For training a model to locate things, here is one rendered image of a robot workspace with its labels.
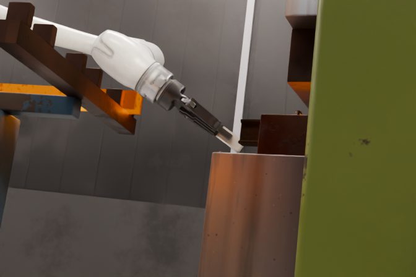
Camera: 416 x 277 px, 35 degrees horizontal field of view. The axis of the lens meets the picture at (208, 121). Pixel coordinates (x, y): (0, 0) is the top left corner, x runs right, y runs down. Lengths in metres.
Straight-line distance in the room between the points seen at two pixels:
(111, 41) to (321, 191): 1.08
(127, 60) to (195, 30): 2.25
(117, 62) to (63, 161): 2.23
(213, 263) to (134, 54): 0.80
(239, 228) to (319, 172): 0.31
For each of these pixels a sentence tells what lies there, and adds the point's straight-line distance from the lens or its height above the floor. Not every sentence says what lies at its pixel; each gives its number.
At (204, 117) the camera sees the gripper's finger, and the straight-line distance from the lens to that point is 1.58.
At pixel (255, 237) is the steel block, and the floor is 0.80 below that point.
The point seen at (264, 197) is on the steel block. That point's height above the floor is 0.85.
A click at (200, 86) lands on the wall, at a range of 3.73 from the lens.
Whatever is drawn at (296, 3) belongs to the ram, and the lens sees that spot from 1.10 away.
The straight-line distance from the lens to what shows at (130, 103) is 0.78.
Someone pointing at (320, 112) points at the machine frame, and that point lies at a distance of 0.64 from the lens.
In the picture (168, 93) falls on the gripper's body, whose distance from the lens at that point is 1.60.
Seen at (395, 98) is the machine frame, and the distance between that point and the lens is 0.64.
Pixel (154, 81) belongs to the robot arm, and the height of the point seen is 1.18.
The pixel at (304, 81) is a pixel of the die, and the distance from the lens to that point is 1.10.
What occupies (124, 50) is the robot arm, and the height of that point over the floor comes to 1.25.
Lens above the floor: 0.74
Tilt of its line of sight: 13 degrees up
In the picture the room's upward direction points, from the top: 7 degrees clockwise
